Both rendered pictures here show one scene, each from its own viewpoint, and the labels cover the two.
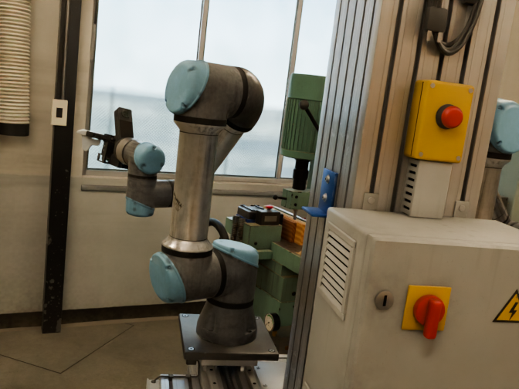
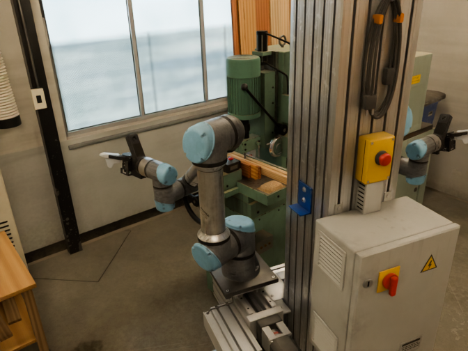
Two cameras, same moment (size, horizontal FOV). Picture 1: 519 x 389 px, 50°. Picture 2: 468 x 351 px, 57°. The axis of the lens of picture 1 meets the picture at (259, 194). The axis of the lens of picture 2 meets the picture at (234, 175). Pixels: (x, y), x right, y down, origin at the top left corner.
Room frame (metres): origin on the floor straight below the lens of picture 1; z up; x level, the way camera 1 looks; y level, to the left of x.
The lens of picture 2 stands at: (-0.05, 0.28, 1.87)
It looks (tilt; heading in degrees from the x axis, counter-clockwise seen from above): 25 degrees down; 351
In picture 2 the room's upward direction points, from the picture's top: 2 degrees counter-clockwise
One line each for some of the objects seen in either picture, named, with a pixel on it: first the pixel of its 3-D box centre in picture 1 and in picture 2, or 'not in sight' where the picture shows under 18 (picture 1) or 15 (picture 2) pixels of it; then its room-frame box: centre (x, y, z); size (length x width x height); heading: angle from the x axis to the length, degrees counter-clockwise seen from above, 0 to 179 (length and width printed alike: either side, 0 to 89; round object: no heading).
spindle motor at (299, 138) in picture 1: (308, 117); (243, 87); (2.13, -0.15, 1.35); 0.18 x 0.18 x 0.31
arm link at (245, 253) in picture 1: (231, 268); (238, 234); (1.31, 0.05, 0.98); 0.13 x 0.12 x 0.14; 129
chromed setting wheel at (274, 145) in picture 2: not in sight; (277, 146); (2.09, -0.32, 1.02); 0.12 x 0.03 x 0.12; 121
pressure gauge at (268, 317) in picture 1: (273, 324); not in sight; (1.80, -0.10, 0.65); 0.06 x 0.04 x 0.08; 31
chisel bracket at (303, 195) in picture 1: (301, 201); (247, 144); (2.14, -0.17, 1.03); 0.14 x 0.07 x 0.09; 121
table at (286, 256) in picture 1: (273, 243); (236, 179); (2.04, -0.08, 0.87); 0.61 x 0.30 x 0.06; 31
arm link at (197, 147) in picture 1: (195, 184); (212, 198); (1.23, 0.15, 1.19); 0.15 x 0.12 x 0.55; 129
